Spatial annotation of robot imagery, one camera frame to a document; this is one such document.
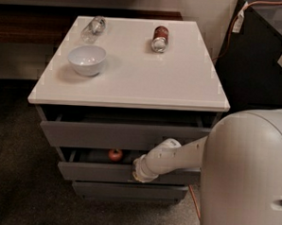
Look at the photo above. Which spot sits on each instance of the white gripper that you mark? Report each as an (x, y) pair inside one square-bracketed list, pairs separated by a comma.
[(139, 168)]

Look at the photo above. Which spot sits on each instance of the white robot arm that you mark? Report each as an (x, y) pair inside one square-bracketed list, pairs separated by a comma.
[(241, 165)]

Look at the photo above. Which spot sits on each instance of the red apple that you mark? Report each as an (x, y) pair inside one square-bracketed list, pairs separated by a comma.
[(115, 155)]

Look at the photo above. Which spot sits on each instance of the white top drawer cabinet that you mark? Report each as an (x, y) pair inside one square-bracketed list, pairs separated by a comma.
[(134, 83)]

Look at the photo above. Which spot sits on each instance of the grey top drawer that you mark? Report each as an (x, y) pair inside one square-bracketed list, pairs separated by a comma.
[(142, 135)]

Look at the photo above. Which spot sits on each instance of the white bowl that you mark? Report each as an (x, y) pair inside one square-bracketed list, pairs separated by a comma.
[(87, 59)]

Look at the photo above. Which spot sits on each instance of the red soda can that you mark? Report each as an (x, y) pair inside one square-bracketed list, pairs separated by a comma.
[(159, 41)]

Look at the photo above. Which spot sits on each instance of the black cabinet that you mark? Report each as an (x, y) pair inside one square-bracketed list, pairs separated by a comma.
[(248, 64)]

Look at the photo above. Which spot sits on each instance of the dark wooden bench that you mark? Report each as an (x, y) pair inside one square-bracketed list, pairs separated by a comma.
[(49, 25)]

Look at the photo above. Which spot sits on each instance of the white paper tag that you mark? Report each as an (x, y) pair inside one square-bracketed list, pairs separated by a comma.
[(238, 22)]

